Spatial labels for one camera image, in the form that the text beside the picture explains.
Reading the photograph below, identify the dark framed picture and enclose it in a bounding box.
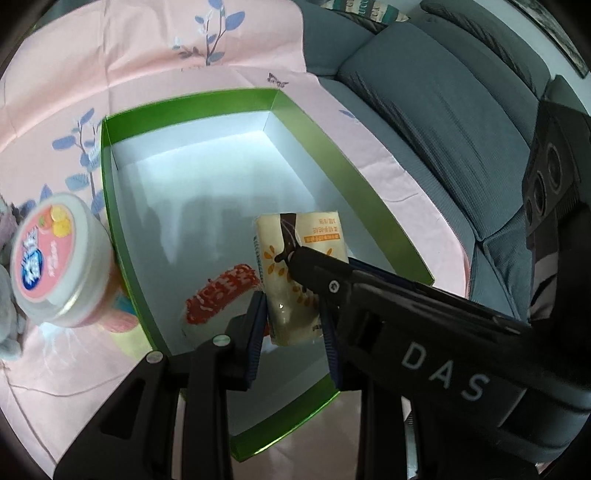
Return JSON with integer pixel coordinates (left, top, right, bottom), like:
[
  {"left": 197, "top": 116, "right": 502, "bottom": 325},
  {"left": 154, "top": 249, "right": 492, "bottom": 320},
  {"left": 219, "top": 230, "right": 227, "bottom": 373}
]
[{"left": 508, "top": 0, "right": 591, "bottom": 79}]

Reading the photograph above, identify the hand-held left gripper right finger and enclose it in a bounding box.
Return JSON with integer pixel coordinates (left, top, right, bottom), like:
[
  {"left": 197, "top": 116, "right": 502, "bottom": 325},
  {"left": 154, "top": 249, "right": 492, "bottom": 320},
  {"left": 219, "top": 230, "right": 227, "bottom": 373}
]
[{"left": 322, "top": 300, "right": 409, "bottom": 480}]

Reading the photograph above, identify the red and white packet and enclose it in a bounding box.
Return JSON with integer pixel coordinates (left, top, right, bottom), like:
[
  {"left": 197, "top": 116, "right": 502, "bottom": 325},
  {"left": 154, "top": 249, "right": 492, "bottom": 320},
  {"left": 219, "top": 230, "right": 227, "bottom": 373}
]
[{"left": 180, "top": 264, "right": 271, "bottom": 340}]

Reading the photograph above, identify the pink printed bed sheet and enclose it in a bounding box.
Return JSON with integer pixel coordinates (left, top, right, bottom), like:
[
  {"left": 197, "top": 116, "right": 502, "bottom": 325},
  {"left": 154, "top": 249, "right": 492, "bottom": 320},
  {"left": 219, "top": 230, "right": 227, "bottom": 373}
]
[{"left": 0, "top": 0, "right": 472, "bottom": 480}]

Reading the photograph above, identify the cream tissue packet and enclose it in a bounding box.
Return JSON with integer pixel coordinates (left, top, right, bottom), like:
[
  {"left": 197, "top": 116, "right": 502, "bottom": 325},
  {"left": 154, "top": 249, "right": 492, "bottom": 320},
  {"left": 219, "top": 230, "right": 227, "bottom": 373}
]
[{"left": 253, "top": 210, "right": 349, "bottom": 347}]

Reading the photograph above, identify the striped cushion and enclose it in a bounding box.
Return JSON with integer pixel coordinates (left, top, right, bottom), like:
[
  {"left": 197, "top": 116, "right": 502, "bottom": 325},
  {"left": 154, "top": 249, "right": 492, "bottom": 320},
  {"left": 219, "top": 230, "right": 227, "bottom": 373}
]
[{"left": 318, "top": 0, "right": 411, "bottom": 24}]

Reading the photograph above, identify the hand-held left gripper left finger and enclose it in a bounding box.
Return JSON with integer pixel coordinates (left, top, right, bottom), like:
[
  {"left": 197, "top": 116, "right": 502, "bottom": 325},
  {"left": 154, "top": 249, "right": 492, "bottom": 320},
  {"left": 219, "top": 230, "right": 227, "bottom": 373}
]
[{"left": 53, "top": 290, "right": 269, "bottom": 480}]

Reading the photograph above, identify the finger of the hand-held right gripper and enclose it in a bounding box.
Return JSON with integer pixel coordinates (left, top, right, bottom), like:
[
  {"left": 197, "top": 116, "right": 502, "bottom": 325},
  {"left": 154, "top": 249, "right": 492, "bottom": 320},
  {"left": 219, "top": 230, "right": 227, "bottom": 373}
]
[{"left": 288, "top": 247, "right": 499, "bottom": 325}]

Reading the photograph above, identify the grey sofa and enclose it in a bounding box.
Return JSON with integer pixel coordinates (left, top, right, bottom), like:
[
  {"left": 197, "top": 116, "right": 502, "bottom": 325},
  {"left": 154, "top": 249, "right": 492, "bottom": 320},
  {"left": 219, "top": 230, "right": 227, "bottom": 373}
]
[{"left": 291, "top": 0, "right": 591, "bottom": 324}]

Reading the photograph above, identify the pink tub with white lid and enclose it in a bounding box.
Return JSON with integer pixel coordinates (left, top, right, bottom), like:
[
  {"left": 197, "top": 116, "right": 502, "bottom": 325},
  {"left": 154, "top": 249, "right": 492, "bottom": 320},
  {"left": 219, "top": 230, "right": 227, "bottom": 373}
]
[{"left": 9, "top": 193, "right": 139, "bottom": 333}]

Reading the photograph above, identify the green cardboard box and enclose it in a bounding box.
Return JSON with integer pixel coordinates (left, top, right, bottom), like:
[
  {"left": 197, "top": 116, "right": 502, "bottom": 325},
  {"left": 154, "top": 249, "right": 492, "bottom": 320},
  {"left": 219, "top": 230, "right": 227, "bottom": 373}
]
[{"left": 99, "top": 88, "right": 435, "bottom": 462}]

